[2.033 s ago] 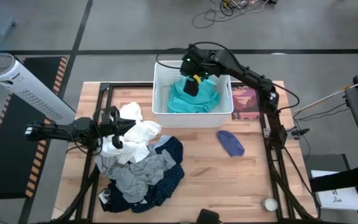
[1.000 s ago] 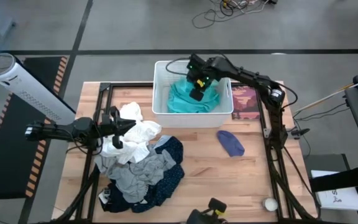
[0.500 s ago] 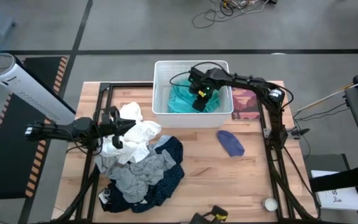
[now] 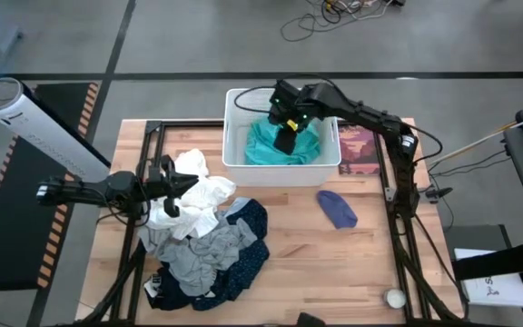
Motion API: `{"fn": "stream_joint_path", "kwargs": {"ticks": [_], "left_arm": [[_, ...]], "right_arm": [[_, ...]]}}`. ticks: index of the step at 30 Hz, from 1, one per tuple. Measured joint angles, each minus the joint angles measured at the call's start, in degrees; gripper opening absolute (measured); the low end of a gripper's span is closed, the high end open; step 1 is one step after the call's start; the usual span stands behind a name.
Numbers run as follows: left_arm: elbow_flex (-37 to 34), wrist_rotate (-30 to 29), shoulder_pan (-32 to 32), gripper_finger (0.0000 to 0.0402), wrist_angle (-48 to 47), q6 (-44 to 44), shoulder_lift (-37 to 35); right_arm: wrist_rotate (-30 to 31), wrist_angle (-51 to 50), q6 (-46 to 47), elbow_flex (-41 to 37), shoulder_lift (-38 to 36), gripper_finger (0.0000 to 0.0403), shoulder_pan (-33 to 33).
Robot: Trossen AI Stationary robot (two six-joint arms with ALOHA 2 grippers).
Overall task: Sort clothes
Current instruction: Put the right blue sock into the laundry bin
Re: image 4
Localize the white plastic laundry basket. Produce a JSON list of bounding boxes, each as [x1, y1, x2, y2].
[[222, 87, 343, 188]]

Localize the large white garment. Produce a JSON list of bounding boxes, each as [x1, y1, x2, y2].
[[145, 148, 238, 241]]

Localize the tangled floor cables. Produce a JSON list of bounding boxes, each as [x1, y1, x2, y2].
[[281, 0, 408, 43]]

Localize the small black cloth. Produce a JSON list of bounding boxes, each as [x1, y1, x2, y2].
[[296, 312, 326, 327]]

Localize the small black plug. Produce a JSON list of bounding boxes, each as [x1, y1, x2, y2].
[[424, 185, 454, 201]]

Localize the white tower fan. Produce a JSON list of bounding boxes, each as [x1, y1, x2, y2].
[[0, 76, 112, 183]]

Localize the teal garment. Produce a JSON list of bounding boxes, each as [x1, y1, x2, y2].
[[244, 116, 321, 167]]

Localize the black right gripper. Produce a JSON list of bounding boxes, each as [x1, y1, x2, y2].
[[268, 80, 317, 154]]

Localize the black mat with orange stripes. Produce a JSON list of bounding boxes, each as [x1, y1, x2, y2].
[[0, 81, 101, 292]]

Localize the navy dotted garment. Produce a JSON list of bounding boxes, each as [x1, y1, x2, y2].
[[143, 198, 271, 312]]

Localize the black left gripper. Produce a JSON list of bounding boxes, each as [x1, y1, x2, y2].
[[147, 154, 199, 218]]

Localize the sunset landscape picture card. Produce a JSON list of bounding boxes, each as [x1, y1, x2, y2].
[[337, 123, 380, 176]]

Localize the white printed paper sheet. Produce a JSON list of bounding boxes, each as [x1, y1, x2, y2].
[[453, 247, 523, 309]]

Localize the blue-purple cloth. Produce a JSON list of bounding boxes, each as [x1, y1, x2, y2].
[[316, 189, 359, 230]]

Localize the grey garment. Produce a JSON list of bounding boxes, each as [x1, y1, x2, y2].
[[138, 197, 259, 297]]

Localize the black flat beam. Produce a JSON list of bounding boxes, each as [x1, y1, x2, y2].
[[450, 240, 523, 282]]

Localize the black aluminium frame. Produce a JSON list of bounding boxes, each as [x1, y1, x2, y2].
[[68, 118, 467, 327]]

